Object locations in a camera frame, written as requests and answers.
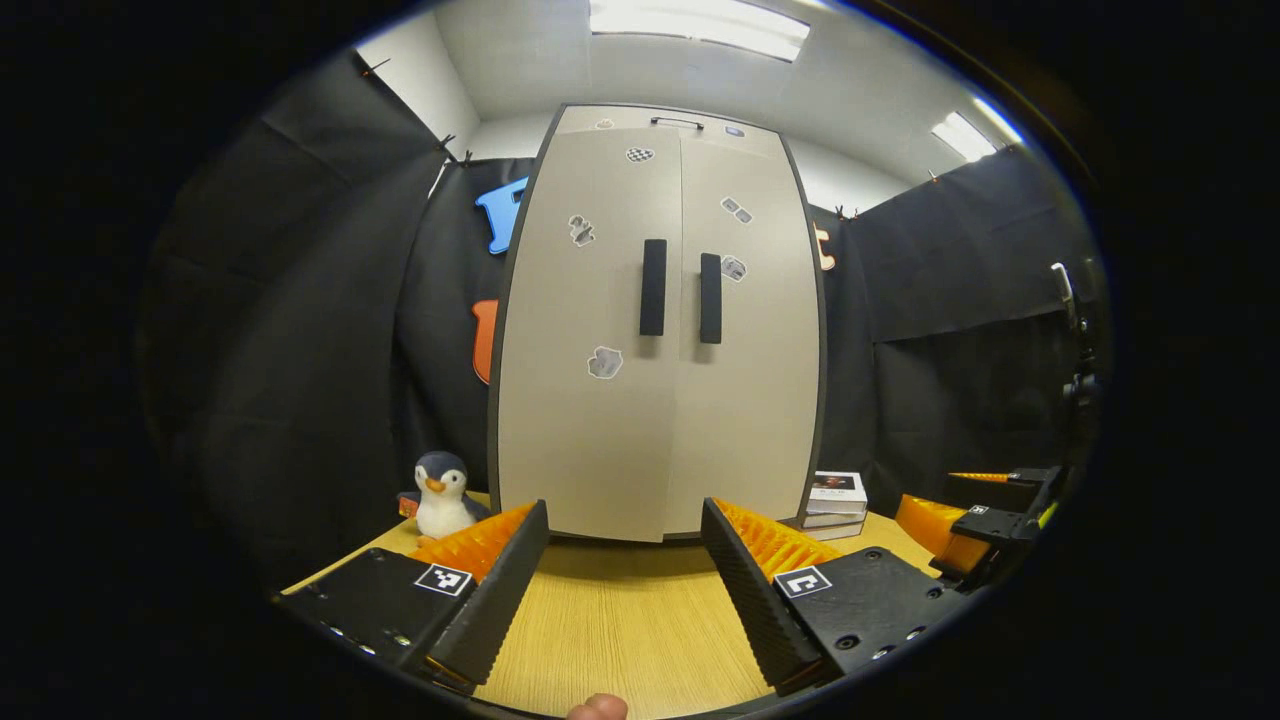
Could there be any small ceiling light panel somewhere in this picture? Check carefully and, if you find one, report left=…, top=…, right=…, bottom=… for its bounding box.
left=930, top=110, right=1026, bottom=164

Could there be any white book with photo cover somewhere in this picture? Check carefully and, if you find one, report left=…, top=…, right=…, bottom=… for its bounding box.
left=806, top=471, right=869, bottom=517

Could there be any white cabinet door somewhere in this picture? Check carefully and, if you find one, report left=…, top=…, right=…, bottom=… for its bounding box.
left=665, top=135, right=823, bottom=536
left=495, top=130, right=686, bottom=544

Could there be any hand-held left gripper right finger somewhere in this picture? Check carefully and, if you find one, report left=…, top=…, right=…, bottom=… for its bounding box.
left=700, top=497, right=969, bottom=698

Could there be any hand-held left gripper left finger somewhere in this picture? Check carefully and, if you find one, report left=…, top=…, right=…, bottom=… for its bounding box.
left=275, top=500, right=551, bottom=693

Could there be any black door handle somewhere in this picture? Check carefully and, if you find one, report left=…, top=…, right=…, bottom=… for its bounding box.
left=699, top=252, right=723, bottom=345
left=640, top=238, right=668, bottom=337

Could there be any large ceiling light panel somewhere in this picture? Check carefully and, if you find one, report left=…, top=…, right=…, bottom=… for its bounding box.
left=588, top=0, right=811, bottom=63

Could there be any white shoe cabinet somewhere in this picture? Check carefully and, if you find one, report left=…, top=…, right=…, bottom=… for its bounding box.
left=487, top=103, right=829, bottom=544

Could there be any penguin plush toy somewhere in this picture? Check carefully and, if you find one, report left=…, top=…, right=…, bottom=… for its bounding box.
left=397, top=451, right=491, bottom=546

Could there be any black backdrop cloth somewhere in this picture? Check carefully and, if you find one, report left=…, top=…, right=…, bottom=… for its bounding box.
left=140, top=50, right=1106, bottom=591

